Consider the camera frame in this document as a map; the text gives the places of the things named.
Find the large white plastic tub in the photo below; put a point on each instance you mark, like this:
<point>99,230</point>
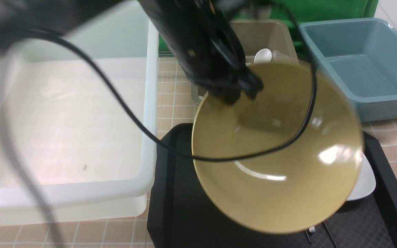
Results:
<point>86,156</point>

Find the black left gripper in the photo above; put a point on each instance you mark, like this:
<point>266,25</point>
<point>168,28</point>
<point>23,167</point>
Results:
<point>206,47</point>

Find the black serving tray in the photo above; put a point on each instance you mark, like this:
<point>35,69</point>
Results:
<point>180,214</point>

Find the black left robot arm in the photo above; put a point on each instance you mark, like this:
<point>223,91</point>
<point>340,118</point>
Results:
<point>60,17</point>

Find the olive plastic bin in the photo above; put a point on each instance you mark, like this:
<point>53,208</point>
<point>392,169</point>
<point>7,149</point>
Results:
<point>247,37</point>

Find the large yellow noodle bowl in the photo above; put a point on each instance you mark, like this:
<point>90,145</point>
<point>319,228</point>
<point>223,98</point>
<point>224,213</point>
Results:
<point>292,189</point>

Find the small white square bowl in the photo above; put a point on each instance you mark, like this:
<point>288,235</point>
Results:
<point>366,182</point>

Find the blue plastic bin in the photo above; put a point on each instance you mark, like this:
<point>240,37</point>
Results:
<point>360,55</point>

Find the white spoon upright bowl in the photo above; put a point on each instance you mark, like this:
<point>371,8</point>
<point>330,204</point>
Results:
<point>263,56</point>

